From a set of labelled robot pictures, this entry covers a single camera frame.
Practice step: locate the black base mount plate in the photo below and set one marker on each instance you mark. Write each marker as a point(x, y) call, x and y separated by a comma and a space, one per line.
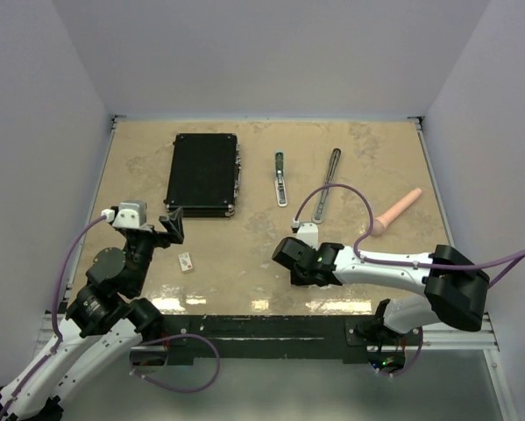
point(350, 339)

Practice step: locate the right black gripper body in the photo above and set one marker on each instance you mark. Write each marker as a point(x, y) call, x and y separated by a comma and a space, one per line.
point(299, 278)

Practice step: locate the black briefcase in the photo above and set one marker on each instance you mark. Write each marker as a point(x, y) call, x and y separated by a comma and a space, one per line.
point(204, 177)

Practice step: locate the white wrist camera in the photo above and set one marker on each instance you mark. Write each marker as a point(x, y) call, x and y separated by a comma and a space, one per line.
point(130, 214)
point(307, 232)

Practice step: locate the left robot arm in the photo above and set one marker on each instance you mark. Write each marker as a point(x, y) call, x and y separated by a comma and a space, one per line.
point(112, 294)

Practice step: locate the silver black stapler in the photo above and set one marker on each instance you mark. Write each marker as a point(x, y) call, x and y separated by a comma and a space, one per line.
point(319, 210)

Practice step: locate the small staple box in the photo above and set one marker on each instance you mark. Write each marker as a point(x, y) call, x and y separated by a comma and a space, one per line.
point(185, 262)

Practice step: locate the pink silicone cone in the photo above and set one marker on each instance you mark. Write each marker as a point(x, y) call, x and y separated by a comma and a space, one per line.
point(381, 222)

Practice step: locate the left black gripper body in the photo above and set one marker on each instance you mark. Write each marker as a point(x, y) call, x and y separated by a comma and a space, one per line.
point(142, 246)

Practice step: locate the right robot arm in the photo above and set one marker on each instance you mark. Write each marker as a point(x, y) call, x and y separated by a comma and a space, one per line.
point(447, 288)

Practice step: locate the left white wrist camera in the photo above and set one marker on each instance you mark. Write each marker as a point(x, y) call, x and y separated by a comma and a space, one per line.
point(130, 214)

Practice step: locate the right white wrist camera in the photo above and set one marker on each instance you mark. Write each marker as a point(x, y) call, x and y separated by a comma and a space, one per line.
point(307, 232)

